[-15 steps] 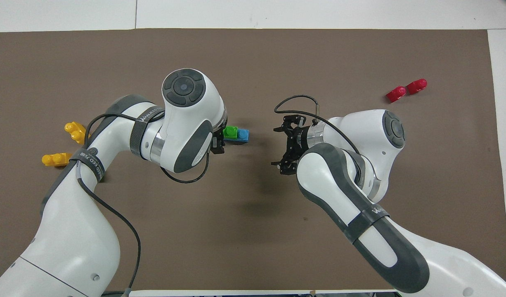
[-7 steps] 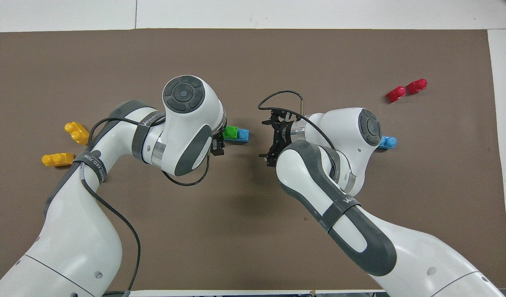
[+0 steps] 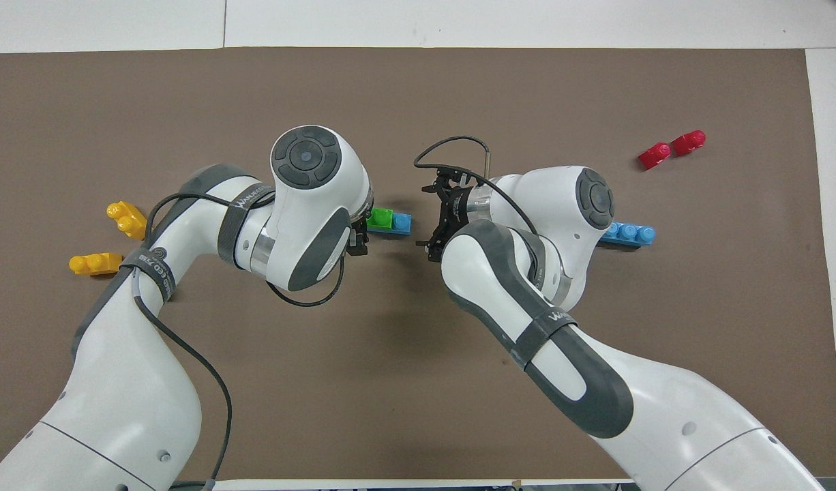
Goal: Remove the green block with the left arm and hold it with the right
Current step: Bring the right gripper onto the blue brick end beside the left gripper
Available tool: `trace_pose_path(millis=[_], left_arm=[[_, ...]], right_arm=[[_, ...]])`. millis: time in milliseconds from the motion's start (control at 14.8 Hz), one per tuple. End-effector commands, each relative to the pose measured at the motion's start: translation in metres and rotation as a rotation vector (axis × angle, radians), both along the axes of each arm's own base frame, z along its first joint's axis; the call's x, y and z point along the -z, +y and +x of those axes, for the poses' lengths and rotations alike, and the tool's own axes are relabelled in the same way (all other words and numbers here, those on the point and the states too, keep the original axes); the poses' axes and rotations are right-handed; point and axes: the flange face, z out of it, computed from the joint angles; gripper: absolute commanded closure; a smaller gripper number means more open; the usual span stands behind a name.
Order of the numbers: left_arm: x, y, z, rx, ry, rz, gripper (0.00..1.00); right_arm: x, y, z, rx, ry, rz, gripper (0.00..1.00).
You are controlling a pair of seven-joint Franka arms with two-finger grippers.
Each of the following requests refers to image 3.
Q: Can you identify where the blue three-stud toy block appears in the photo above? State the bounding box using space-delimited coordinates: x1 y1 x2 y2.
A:
368 213 413 237
599 222 657 250

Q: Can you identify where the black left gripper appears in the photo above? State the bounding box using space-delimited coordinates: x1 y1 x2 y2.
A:
347 209 374 258

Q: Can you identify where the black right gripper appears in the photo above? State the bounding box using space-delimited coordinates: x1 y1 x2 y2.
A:
417 166 471 264

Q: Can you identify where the brown table mat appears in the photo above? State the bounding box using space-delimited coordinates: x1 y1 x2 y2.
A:
0 46 836 482

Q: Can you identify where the yellow two-stud toy block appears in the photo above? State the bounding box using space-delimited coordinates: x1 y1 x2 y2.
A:
69 252 124 276
106 200 149 241

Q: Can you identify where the red one-stud toy block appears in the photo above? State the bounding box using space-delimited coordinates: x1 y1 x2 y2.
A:
638 142 673 171
671 130 707 158

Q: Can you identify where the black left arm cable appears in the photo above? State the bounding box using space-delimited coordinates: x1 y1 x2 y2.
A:
133 193 347 486

